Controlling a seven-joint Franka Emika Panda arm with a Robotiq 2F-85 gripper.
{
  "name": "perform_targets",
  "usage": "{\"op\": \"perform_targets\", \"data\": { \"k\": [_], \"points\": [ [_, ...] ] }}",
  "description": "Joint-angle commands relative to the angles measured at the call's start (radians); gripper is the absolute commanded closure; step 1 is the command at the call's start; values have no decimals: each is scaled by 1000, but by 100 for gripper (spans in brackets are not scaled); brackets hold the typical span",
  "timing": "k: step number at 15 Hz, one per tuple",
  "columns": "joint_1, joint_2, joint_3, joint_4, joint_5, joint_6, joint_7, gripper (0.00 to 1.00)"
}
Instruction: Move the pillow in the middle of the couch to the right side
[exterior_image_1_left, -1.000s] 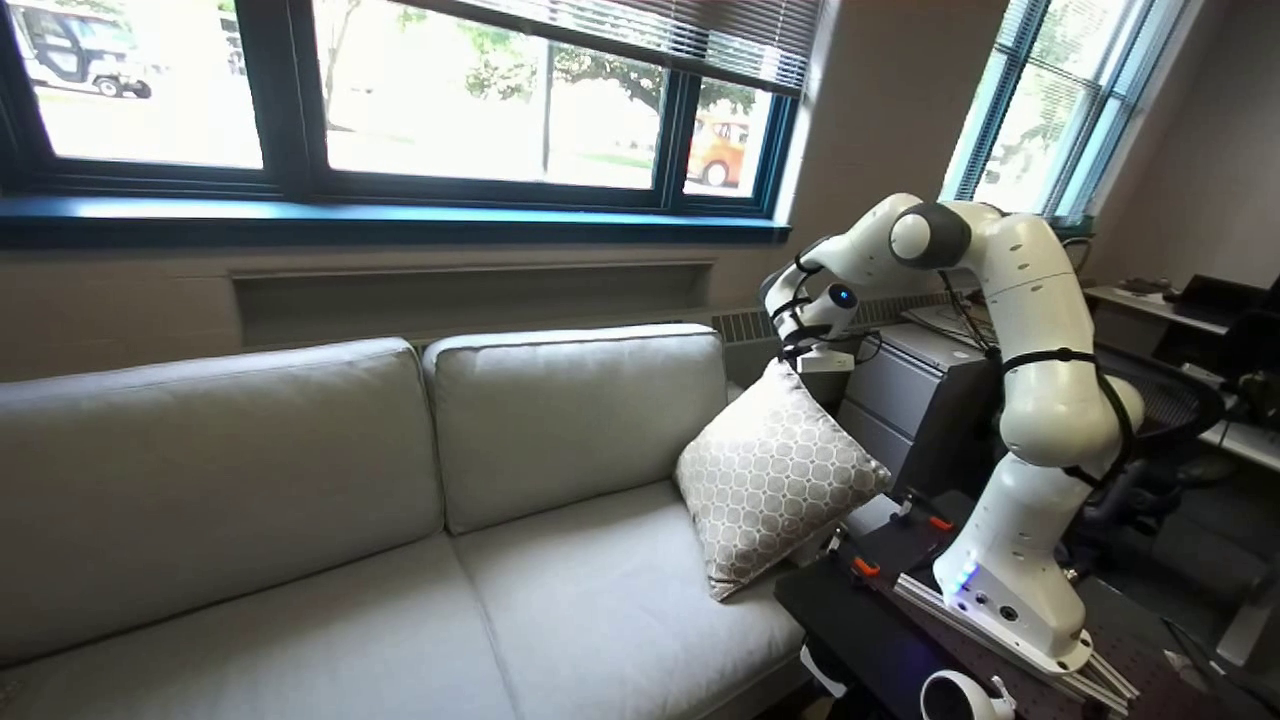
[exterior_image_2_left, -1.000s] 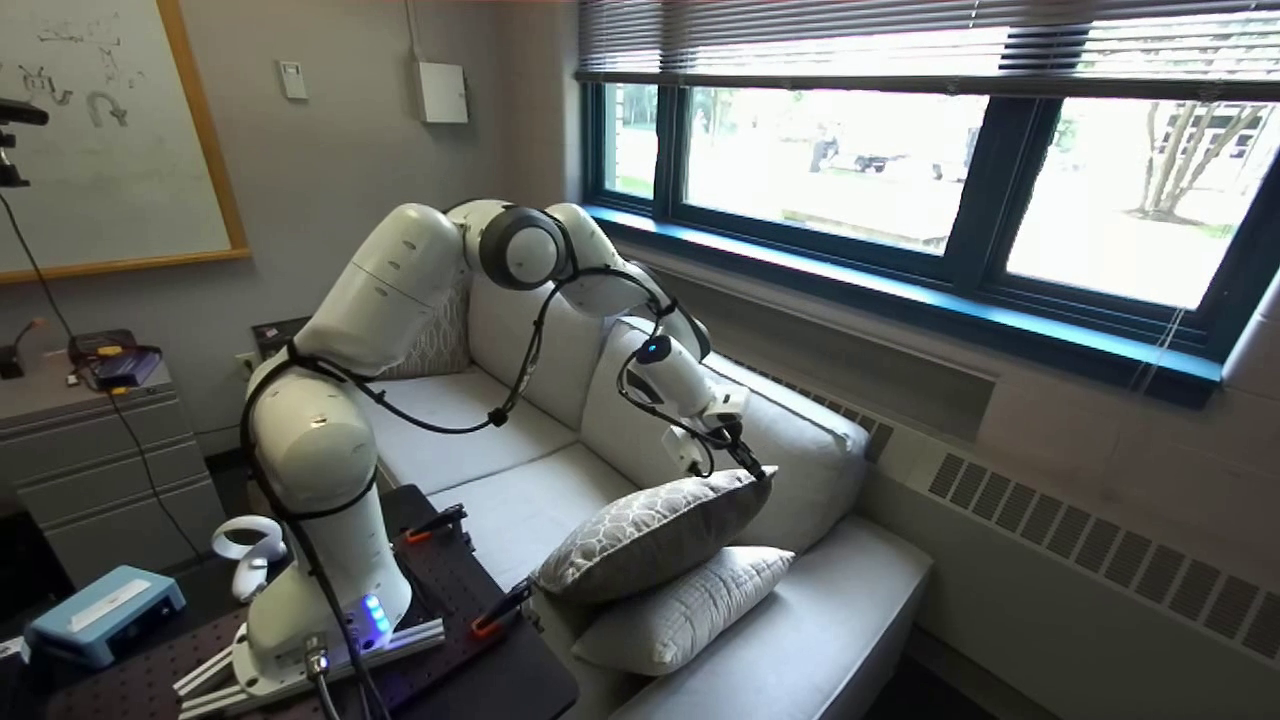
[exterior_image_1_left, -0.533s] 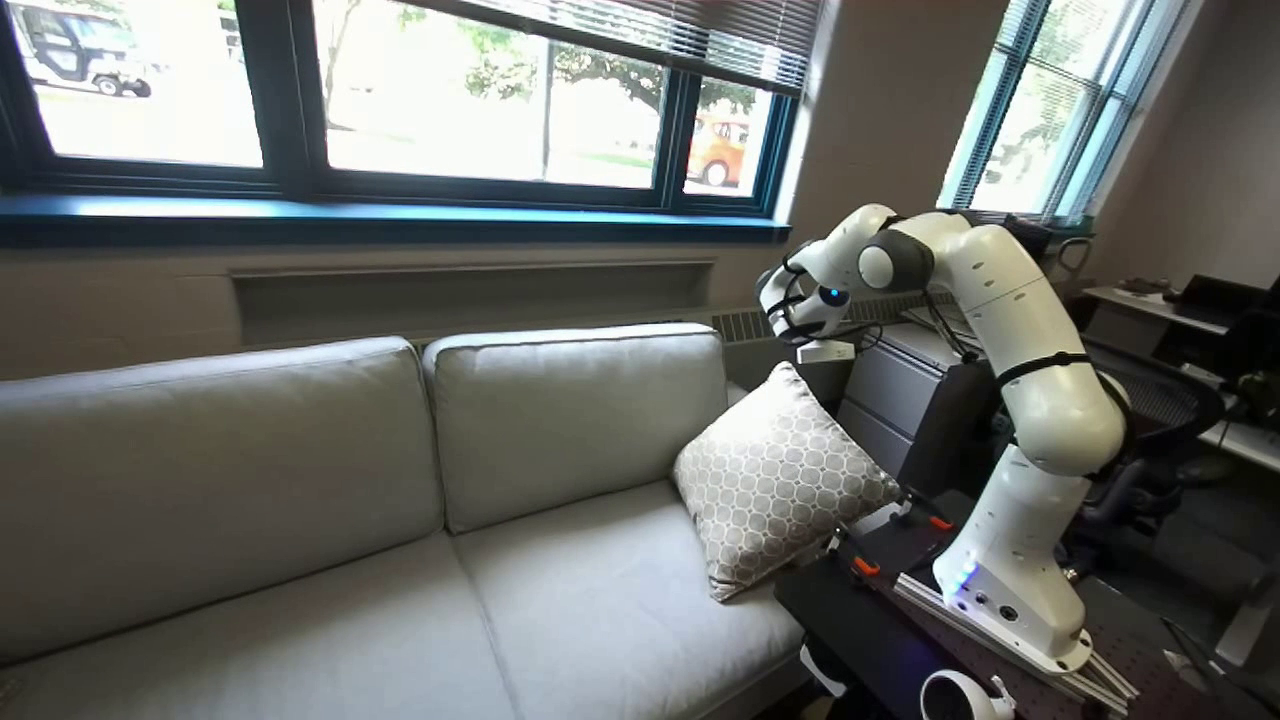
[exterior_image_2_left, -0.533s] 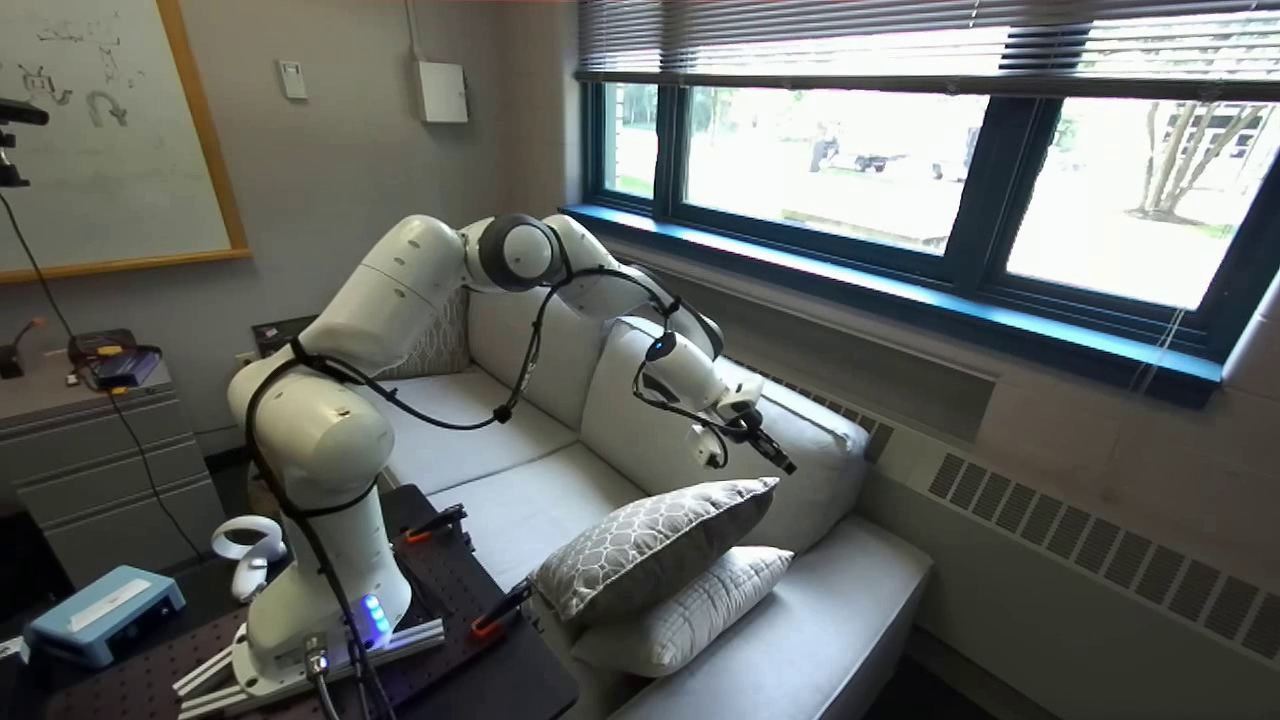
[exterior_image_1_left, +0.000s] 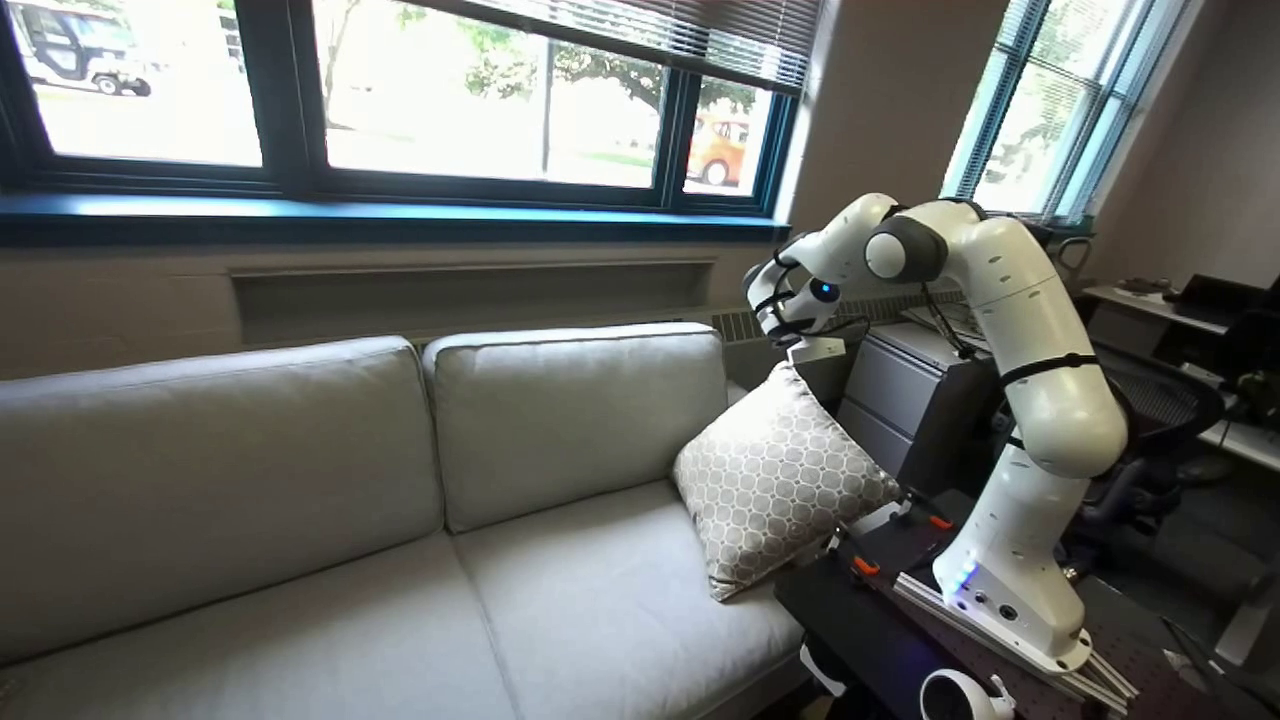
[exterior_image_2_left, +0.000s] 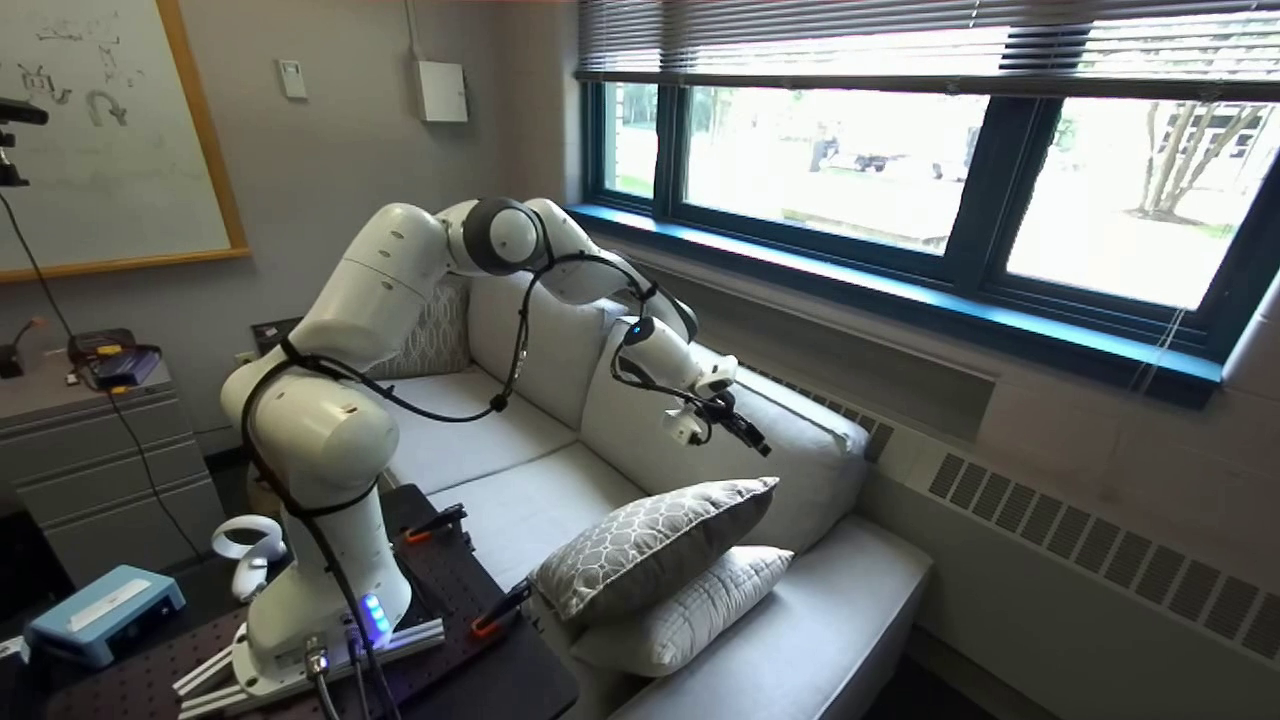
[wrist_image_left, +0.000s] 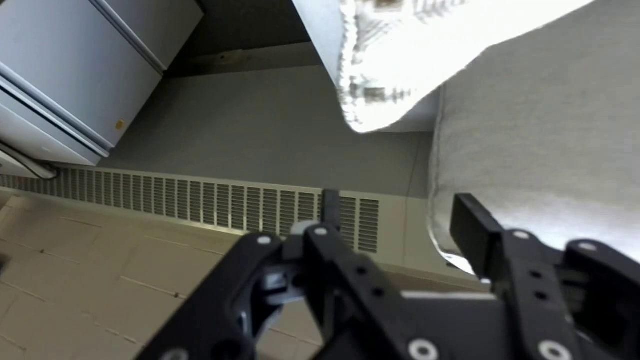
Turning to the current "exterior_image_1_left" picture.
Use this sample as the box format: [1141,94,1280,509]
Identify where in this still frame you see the black robot table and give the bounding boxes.
[771,494,1164,720]

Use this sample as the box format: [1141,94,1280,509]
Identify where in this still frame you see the white VR controller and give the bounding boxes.
[916,663,1020,720]

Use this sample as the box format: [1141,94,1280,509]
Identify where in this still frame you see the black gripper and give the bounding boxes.
[761,326,806,367]

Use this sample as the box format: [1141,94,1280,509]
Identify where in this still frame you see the grey couch back cushion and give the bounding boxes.
[0,333,448,667]
[420,319,732,537]

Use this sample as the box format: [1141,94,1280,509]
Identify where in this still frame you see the grey window blinds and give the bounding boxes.
[452,0,825,94]

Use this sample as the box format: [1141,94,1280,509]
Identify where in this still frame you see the grey fabric couch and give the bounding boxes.
[0,319,903,720]

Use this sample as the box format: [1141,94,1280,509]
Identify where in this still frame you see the metal robot mounting plate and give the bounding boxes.
[889,567,1143,712]

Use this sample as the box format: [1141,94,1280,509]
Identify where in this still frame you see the narrow blue framed window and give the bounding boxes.
[935,0,1205,236]

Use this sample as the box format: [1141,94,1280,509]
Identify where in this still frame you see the dark parked car outside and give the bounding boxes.
[13,6,155,106]

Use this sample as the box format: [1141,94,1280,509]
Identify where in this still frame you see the orange vehicle outside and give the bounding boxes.
[685,112,753,192]

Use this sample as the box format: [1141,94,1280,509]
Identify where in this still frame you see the wide blue framed window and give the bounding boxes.
[0,0,815,254]

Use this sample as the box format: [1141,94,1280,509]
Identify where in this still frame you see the grey drawer cabinet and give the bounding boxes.
[835,315,1003,501]

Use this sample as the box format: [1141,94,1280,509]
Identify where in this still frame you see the beige lattice patterned pillow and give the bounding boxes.
[668,356,903,609]

